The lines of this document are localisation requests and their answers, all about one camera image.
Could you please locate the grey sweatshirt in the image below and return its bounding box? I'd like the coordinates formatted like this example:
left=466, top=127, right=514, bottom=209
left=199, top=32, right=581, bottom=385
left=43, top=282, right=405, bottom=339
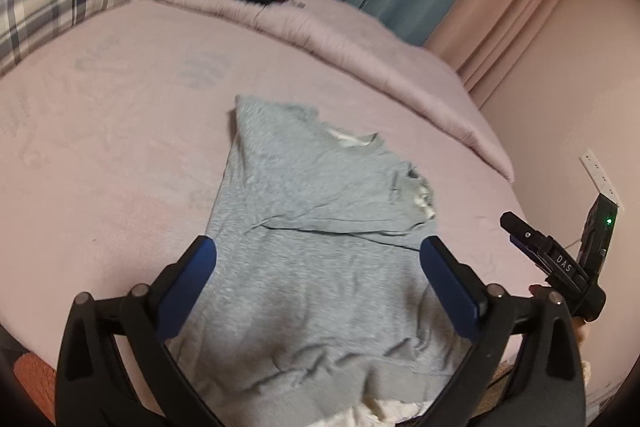
left=169, top=96, right=468, bottom=426

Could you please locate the white power strip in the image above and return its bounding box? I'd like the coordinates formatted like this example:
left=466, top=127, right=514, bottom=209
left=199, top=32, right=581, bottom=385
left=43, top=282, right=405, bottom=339
left=579, top=148, right=625, bottom=211

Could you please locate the pink bed sheet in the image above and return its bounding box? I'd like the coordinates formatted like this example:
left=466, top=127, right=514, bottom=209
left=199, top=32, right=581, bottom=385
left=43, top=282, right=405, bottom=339
left=1, top=0, right=542, bottom=363

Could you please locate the pink quilted duvet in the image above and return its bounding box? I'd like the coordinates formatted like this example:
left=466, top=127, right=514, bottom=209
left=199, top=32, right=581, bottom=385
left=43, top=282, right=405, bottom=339
left=160, top=0, right=514, bottom=181

